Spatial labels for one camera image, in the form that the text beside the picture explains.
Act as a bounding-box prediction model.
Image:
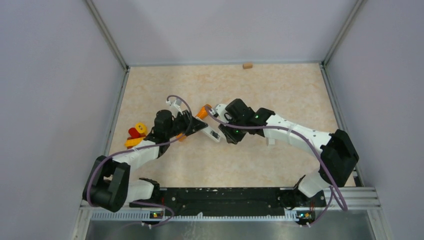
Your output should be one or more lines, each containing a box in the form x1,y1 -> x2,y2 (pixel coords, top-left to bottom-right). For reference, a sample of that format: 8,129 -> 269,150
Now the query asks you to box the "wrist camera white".
166,98 -> 183,117
208,103 -> 229,123

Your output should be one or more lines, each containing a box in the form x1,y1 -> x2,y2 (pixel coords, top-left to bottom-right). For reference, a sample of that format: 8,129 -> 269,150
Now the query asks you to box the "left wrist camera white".
166,98 -> 183,117

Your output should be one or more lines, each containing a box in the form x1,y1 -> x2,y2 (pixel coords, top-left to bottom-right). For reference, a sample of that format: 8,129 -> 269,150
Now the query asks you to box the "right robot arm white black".
212,98 -> 359,206

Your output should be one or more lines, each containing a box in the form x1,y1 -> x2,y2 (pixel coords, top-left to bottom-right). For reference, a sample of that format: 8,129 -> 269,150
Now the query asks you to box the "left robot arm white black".
82,110 -> 208,213

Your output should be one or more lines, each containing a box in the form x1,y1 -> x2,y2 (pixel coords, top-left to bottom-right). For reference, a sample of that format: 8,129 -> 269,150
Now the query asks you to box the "small brown wooden block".
242,62 -> 253,70

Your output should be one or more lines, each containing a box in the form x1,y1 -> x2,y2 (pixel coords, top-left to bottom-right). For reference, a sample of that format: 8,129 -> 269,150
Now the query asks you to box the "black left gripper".
166,109 -> 208,139

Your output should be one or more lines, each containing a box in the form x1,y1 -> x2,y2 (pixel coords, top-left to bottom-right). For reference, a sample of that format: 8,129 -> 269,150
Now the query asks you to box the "white slotted cable duct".
91,208 -> 312,222

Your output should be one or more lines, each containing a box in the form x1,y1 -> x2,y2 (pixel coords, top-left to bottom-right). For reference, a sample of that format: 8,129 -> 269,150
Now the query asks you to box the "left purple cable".
86,95 -> 194,228

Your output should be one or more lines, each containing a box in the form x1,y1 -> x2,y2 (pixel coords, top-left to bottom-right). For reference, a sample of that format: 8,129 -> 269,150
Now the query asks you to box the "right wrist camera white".
208,103 -> 229,123

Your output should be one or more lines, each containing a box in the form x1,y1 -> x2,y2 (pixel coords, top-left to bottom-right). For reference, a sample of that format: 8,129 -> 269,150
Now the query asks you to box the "yellow red toy truck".
124,122 -> 148,149

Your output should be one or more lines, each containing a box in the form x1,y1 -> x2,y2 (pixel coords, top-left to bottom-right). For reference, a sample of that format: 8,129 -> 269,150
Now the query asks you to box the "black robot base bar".
126,187 -> 327,217

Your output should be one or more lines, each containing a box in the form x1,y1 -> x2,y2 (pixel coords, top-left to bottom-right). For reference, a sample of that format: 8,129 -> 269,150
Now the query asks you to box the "small white remote control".
201,126 -> 221,143

